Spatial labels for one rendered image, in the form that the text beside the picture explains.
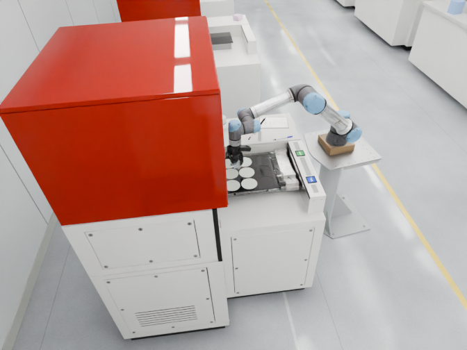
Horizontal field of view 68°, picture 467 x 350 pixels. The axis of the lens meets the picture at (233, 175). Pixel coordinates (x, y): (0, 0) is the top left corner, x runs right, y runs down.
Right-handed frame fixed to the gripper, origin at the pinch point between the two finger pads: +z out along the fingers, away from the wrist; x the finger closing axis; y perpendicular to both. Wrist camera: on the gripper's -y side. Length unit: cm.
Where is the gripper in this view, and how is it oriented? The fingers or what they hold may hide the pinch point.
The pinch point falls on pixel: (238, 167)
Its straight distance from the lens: 227.0
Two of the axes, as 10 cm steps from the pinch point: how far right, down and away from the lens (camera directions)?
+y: -7.9, 4.3, -4.4
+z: 0.4, 7.5, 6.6
